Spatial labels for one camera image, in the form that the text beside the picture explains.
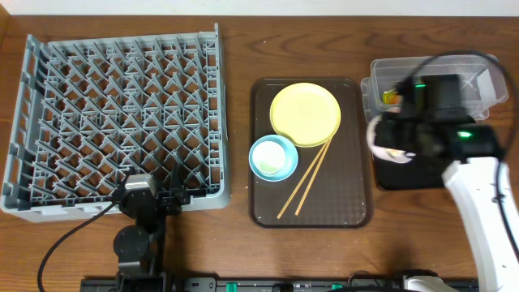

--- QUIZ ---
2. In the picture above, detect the wooden chopstick left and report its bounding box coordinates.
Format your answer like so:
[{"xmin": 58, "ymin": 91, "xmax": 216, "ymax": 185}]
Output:
[{"xmin": 277, "ymin": 141, "xmax": 330, "ymax": 219}]

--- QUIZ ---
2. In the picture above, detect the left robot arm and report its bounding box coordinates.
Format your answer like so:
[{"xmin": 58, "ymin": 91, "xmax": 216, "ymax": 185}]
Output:
[{"xmin": 112, "ymin": 166, "xmax": 188, "ymax": 292}]

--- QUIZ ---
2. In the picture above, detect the wooden chopstick right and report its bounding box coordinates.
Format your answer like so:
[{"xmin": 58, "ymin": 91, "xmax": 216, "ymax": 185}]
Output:
[{"xmin": 294, "ymin": 139, "xmax": 332, "ymax": 216}]

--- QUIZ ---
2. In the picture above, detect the green snack wrapper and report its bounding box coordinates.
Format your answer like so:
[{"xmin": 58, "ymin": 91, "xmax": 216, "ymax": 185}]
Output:
[{"xmin": 381, "ymin": 89, "xmax": 401, "ymax": 105}]

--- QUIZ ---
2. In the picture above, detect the black tray bin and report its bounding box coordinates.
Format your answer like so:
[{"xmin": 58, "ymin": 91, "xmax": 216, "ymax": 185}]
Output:
[{"xmin": 371, "ymin": 153, "xmax": 449, "ymax": 191}]

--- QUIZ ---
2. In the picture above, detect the light blue bowl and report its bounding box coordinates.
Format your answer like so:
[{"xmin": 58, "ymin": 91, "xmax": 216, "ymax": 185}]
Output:
[{"xmin": 248, "ymin": 135, "xmax": 298, "ymax": 183}]

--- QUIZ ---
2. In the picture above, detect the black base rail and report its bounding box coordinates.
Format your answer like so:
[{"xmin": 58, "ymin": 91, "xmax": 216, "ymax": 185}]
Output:
[{"xmin": 79, "ymin": 276, "xmax": 479, "ymax": 292}]

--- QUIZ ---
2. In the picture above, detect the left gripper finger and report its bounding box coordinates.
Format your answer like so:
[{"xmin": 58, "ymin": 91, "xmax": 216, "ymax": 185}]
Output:
[
  {"xmin": 169, "ymin": 163, "xmax": 185, "ymax": 191},
  {"xmin": 119, "ymin": 166, "xmax": 135, "ymax": 191}
]

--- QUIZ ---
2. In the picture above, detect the pink bowl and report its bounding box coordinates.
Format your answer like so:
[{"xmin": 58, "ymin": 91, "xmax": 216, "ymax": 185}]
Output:
[{"xmin": 367, "ymin": 115, "xmax": 416, "ymax": 164}]

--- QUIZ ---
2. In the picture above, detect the yellow plate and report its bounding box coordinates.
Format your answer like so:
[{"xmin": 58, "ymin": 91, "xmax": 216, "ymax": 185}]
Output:
[{"xmin": 269, "ymin": 83, "xmax": 341, "ymax": 148}]

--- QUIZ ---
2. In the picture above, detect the grey dishwasher rack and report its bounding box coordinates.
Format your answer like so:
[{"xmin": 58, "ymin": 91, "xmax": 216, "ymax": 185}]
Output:
[{"xmin": 1, "ymin": 29, "xmax": 231, "ymax": 222}]

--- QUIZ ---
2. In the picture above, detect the white cup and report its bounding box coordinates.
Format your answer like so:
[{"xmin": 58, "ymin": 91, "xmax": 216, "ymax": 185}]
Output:
[{"xmin": 251, "ymin": 141, "xmax": 286, "ymax": 176}]

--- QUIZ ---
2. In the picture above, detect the clear plastic bin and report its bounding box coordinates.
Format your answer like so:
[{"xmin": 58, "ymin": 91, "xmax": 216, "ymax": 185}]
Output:
[{"xmin": 361, "ymin": 55, "xmax": 508, "ymax": 121}]

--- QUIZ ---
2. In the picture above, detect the wooden chopstick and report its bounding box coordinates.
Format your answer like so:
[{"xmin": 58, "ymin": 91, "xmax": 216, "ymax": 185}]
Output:
[
  {"xmin": 277, "ymin": 141, "xmax": 330, "ymax": 219},
  {"xmin": 294, "ymin": 139, "xmax": 332, "ymax": 216}
]

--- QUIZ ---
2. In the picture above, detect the brown serving tray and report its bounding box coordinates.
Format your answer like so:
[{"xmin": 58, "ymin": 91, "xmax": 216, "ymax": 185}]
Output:
[{"xmin": 249, "ymin": 77, "xmax": 373, "ymax": 228}]

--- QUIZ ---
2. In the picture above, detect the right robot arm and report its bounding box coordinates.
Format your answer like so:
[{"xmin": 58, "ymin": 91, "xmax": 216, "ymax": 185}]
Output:
[{"xmin": 367, "ymin": 75, "xmax": 518, "ymax": 291}]

